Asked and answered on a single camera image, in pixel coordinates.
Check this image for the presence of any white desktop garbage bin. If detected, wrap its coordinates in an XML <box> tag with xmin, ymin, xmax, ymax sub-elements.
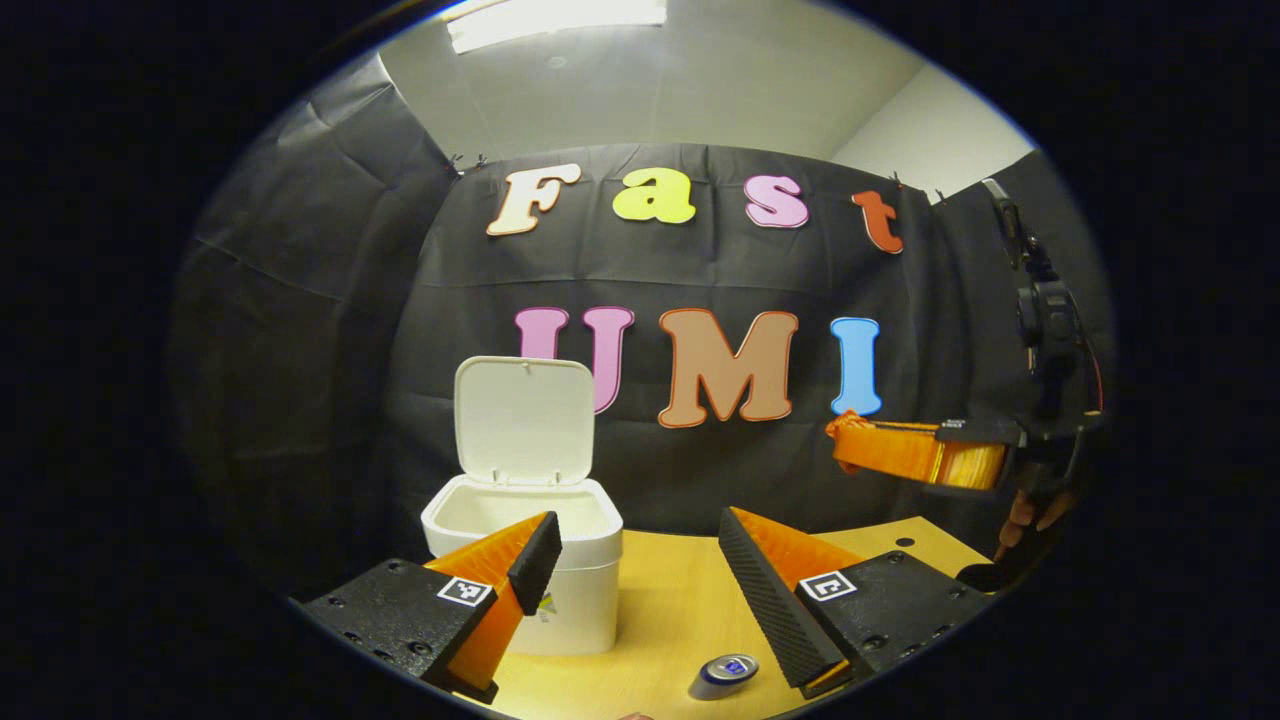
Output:
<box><xmin>421</xmin><ymin>356</ymin><xmax>624</xmax><ymax>657</ymax></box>

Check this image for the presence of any black backdrop cloth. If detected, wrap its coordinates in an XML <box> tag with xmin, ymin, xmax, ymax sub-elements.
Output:
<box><xmin>170</xmin><ymin>55</ymin><xmax>1113</xmax><ymax>601</ymax></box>

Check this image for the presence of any silver blue pop can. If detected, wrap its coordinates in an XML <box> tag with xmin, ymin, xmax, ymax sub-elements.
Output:
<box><xmin>688</xmin><ymin>654</ymin><xmax>761</xmax><ymax>701</ymax></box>

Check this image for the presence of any wooden desktop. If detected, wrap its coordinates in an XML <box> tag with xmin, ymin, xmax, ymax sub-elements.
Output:
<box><xmin>455</xmin><ymin>515</ymin><xmax>991</xmax><ymax>720</ymax></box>

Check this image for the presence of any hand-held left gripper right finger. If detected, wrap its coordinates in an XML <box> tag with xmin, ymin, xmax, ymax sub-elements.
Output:
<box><xmin>718</xmin><ymin>506</ymin><xmax>993</xmax><ymax>701</ymax></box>

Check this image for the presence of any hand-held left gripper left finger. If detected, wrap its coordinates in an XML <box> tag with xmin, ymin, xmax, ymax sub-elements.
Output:
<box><xmin>303</xmin><ymin>510</ymin><xmax>563</xmax><ymax>705</ymax></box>

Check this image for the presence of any ceiling light panel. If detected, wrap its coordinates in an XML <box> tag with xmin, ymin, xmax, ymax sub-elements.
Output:
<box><xmin>445</xmin><ymin>0</ymin><xmax>669</xmax><ymax>56</ymax></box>

